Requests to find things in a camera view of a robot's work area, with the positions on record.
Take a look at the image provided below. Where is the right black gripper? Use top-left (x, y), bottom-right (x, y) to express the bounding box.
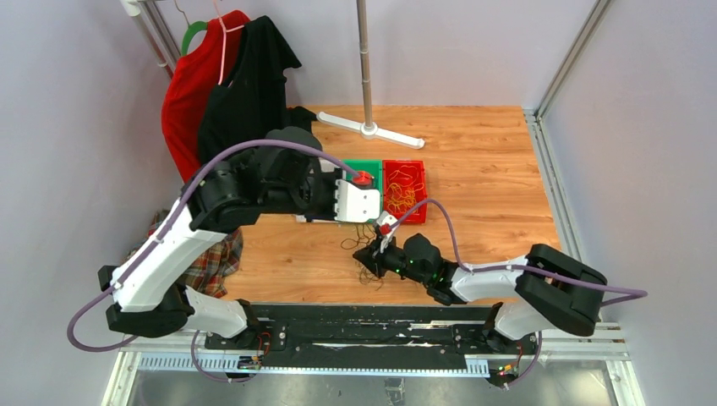
top-left (353, 233), bottom-right (430, 286)

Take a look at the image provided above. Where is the coloured cable bundle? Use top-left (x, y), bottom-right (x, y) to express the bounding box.
top-left (340, 222), bottom-right (387, 291)

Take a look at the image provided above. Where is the yellow cable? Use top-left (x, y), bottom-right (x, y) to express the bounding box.
top-left (386, 162), bottom-right (427, 217)

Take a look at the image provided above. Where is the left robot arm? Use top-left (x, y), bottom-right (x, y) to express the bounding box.
top-left (99, 127), bottom-right (342, 349)

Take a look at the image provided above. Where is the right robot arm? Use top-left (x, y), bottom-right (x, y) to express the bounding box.
top-left (353, 233), bottom-right (607, 353)

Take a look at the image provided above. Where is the red plastic bin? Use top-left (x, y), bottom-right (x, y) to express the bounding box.
top-left (382, 160), bottom-right (428, 218)

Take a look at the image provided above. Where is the white plastic bin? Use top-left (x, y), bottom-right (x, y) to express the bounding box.
top-left (296, 158), bottom-right (343, 222)

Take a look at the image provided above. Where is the white stand with pole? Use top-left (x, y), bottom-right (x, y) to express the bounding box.
top-left (317, 0), bottom-right (425, 150)

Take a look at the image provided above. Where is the plaid flannel shirt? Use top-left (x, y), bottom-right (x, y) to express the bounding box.
top-left (125, 210), bottom-right (244, 299)

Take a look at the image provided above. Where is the black shirt on hanger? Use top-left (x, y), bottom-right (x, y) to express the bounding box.
top-left (197, 16), bottom-right (317, 164)

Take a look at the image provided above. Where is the red shirt on hanger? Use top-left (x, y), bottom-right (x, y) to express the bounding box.
top-left (161, 10), bottom-right (250, 182)

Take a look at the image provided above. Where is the pink clothes hanger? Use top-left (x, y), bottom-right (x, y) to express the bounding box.
top-left (212, 0), bottom-right (244, 85)

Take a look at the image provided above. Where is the green clothes hanger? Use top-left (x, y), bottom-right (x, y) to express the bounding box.
top-left (180, 21), bottom-right (208, 57)

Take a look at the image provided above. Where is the white clothes rack pole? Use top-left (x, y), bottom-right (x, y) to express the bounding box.
top-left (119, 0), bottom-right (180, 79)

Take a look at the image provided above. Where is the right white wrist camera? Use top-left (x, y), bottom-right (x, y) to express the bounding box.
top-left (375, 211), bottom-right (397, 253)

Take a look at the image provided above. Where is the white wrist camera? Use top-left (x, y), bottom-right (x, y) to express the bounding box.
top-left (375, 211), bottom-right (397, 253)
top-left (333, 179), bottom-right (382, 223)

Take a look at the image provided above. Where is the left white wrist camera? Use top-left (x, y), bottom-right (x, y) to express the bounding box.
top-left (333, 179), bottom-right (382, 223)

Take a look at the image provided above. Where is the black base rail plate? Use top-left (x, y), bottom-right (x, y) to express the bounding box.
top-left (199, 304), bottom-right (537, 372)

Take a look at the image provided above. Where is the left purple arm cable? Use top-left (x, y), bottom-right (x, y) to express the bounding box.
top-left (66, 139), bottom-right (375, 384)

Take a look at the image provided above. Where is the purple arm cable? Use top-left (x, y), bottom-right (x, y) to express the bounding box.
top-left (66, 139), bottom-right (375, 384)
top-left (378, 199), bottom-right (649, 389)

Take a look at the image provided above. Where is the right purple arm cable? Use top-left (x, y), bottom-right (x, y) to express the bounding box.
top-left (378, 199), bottom-right (649, 389)

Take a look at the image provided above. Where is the aluminium corner frame post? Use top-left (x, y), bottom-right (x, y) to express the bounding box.
top-left (534, 0), bottom-right (613, 121)

